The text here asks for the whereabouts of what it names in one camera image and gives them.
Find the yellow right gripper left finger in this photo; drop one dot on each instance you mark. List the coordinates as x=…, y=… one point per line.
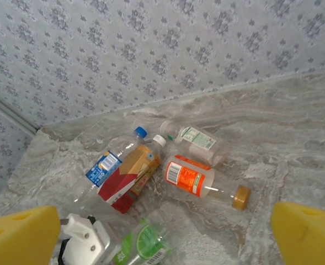
x=18, y=240

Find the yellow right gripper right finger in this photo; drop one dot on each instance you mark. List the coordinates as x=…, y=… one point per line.
x=308, y=237

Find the clear bottle blue cap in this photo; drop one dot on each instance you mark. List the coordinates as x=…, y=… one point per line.
x=101, y=171

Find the green lime label bottle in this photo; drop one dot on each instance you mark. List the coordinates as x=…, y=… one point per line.
x=145, y=240

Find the gold-red label bottle white cap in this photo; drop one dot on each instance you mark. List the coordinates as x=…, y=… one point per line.
x=134, y=171

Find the orange label bottle gold cap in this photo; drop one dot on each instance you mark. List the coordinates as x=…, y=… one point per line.
x=184, y=176

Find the clear bottle green-white label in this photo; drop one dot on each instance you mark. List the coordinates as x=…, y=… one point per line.
x=198, y=139

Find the aluminium frame post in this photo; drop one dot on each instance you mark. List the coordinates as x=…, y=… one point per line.
x=10, y=114

